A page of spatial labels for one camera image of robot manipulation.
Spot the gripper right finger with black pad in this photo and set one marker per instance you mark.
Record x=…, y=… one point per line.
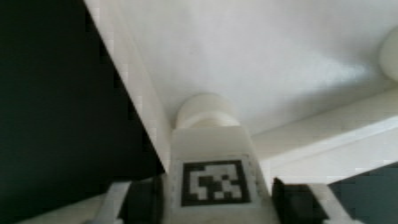
x=308, y=205

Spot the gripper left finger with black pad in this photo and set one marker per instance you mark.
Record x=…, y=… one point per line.
x=132, y=204

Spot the white table leg with tag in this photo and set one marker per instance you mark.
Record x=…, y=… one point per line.
x=215, y=189

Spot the white square table top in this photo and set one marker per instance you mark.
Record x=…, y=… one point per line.
x=283, y=54

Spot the white front fence bar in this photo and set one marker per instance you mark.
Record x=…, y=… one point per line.
x=336, y=158

